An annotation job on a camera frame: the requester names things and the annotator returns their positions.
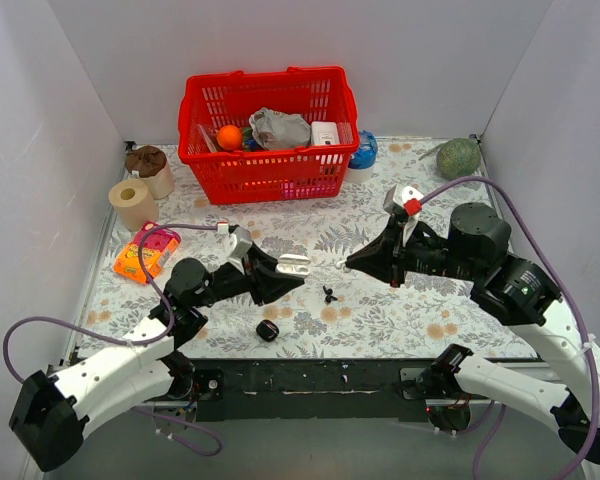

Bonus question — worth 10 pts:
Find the white clip earbud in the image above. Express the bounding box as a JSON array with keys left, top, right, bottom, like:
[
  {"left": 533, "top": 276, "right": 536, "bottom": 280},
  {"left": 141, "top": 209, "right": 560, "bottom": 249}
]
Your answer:
[{"left": 336, "top": 260, "right": 350, "bottom": 272}]

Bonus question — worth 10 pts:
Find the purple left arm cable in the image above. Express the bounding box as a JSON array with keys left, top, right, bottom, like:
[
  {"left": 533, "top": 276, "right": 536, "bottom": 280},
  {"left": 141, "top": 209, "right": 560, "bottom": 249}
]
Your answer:
[{"left": 2, "top": 223, "right": 231, "bottom": 457}]

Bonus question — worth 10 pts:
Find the floral patterned table mat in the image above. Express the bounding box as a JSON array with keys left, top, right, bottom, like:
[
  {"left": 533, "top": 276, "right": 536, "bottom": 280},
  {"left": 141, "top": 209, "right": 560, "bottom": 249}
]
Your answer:
[{"left": 77, "top": 138, "right": 539, "bottom": 360}]

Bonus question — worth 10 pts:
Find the black earbud charging case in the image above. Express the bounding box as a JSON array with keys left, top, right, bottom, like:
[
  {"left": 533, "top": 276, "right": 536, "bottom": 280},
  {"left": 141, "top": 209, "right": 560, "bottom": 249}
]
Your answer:
[{"left": 256, "top": 319, "right": 280, "bottom": 342}]

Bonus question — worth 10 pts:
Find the white small box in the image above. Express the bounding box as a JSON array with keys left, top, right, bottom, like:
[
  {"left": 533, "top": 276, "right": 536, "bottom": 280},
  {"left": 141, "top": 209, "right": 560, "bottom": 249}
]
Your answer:
[{"left": 311, "top": 121, "right": 340, "bottom": 146}]

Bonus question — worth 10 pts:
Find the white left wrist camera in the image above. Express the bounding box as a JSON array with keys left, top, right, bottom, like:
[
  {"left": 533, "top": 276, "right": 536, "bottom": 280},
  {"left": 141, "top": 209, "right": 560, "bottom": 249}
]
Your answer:
[{"left": 217, "top": 222, "right": 253, "bottom": 273}]

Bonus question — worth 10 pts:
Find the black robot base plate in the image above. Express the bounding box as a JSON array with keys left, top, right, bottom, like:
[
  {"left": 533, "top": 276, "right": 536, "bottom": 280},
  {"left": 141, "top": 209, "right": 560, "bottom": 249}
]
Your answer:
[{"left": 149, "top": 357, "right": 481, "bottom": 426}]

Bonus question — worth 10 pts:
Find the orange fruit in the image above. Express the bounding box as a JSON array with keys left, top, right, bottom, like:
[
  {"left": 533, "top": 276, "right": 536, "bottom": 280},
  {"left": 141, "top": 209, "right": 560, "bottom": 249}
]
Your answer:
[{"left": 216, "top": 125, "right": 243, "bottom": 151}]

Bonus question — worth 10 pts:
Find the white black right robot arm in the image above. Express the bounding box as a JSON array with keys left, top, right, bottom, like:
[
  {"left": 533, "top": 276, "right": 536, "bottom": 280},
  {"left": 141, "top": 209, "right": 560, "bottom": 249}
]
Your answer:
[{"left": 345, "top": 203, "right": 600, "bottom": 465}]

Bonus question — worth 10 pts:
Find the crumpled grey paper bag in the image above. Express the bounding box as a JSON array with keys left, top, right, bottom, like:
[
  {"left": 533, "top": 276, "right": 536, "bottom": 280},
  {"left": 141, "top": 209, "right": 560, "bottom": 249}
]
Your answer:
[{"left": 249, "top": 107, "right": 311, "bottom": 150}]

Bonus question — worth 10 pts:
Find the green netted melon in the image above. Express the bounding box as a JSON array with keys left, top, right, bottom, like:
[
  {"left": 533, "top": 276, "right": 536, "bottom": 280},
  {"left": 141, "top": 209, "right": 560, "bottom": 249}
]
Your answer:
[{"left": 420, "top": 138, "right": 481, "bottom": 180}]

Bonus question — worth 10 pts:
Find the brown topped paper roll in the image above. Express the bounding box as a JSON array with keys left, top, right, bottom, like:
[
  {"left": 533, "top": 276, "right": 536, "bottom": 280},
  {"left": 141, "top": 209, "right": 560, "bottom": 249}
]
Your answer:
[{"left": 125, "top": 145, "right": 175, "bottom": 200}]

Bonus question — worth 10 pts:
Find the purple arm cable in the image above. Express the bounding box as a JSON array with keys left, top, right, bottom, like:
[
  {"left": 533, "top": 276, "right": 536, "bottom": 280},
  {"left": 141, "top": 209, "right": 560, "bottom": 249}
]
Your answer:
[
  {"left": 414, "top": 175, "right": 600, "bottom": 480},
  {"left": 2, "top": 223, "right": 231, "bottom": 457}
]

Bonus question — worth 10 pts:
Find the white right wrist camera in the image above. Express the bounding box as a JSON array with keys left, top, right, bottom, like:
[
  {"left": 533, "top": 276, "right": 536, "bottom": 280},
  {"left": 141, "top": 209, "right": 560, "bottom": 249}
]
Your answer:
[{"left": 383, "top": 184, "right": 424, "bottom": 246}]

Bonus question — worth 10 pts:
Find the orange pink candy box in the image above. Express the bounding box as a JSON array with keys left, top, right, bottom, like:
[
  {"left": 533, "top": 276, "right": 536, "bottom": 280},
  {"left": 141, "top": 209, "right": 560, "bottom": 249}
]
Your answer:
[{"left": 112, "top": 221, "right": 181, "bottom": 284}]

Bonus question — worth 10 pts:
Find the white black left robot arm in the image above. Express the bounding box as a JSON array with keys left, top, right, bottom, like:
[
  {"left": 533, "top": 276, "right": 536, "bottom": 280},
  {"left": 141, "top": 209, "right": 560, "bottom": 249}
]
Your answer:
[{"left": 9, "top": 245, "right": 310, "bottom": 472}]

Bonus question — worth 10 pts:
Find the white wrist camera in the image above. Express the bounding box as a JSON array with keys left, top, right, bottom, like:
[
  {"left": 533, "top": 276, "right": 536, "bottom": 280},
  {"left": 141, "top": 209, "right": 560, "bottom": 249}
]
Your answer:
[
  {"left": 383, "top": 184, "right": 424, "bottom": 246},
  {"left": 217, "top": 222, "right": 253, "bottom": 273}
]

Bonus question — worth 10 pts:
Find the white earbud charging case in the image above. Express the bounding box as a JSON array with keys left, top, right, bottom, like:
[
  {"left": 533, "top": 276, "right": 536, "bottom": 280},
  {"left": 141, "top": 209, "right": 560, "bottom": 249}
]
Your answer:
[{"left": 275, "top": 254, "right": 311, "bottom": 278}]

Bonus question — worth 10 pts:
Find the beige toilet paper roll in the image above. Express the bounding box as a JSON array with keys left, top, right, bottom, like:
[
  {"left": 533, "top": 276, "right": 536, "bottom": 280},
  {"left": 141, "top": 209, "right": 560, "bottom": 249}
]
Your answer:
[{"left": 108, "top": 177, "right": 159, "bottom": 231}]

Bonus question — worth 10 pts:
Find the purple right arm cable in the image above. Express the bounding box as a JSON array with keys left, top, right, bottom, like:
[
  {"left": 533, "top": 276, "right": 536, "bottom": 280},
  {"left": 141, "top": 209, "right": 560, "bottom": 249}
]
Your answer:
[{"left": 414, "top": 175, "right": 600, "bottom": 480}]

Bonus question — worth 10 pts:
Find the red plastic shopping basket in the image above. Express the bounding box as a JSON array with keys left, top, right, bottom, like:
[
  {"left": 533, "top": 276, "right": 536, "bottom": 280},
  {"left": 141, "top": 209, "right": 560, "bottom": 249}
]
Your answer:
[{"left": 178, "top": 66, "right": 359, "bottom": 205}]

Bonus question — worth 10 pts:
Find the blue white wipes canister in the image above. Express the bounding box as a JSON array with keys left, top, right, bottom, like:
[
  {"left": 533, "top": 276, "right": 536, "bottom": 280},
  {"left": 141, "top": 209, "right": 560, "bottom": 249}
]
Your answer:
[{"left": 344, "top": 130, "right": 378, "bottom": 184}]

